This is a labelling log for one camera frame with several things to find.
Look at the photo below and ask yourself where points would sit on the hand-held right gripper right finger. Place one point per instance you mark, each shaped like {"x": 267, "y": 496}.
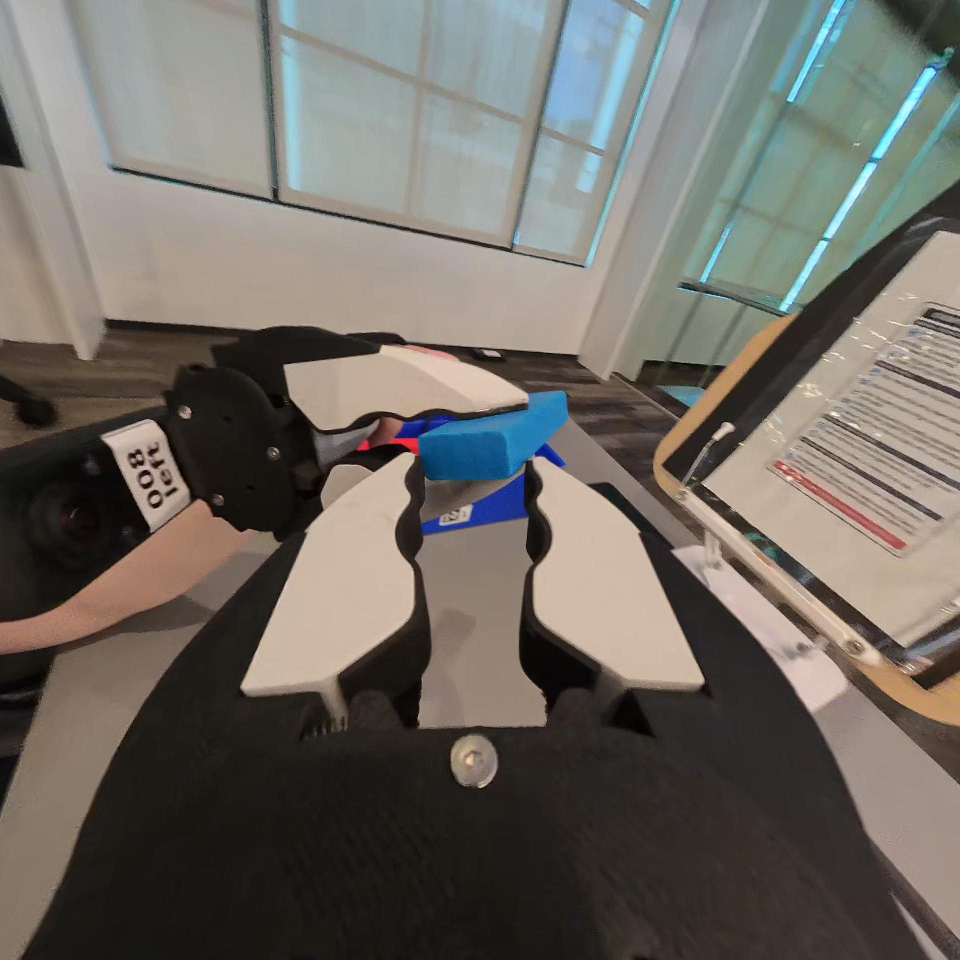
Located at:
{"x": 607, "y": 600}

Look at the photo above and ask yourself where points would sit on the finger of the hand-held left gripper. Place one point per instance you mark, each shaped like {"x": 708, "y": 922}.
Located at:
{"x": 390, "y": 382}
{"x": 337, "y": 446}

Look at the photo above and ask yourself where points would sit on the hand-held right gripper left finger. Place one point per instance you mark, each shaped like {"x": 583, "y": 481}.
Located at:
{"x": 337, "y": 600}

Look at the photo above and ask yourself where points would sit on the blue foam block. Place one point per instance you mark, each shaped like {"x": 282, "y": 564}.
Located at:
{"x": 487, "y": 442}

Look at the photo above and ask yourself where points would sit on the blue plastic bin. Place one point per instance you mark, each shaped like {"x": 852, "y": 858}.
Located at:
{"x": 495, "y": 510}

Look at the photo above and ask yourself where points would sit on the person's left forearm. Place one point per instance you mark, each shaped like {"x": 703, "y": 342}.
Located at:
{"x": 112, "y": 592}

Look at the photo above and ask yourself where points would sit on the grey desk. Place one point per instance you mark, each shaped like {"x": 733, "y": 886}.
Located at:
{"x": 480, "y": 600}

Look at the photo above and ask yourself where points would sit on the person's left hand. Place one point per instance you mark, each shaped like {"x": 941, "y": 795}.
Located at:
{"x": 390, "y": 433}

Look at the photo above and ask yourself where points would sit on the large grid window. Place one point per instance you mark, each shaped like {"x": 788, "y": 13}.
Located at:
{"x": 337, "y": 112}

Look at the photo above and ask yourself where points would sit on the white instruction sheet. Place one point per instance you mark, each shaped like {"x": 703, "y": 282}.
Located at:
{"x": 862, "y": 360}

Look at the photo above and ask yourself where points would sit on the instruction sheet on stand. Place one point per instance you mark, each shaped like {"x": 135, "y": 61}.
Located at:
{"x": 825, "y": 300}

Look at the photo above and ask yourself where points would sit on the large black monitor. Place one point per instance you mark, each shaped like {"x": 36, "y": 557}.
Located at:
{"x": 7, "y": 135}

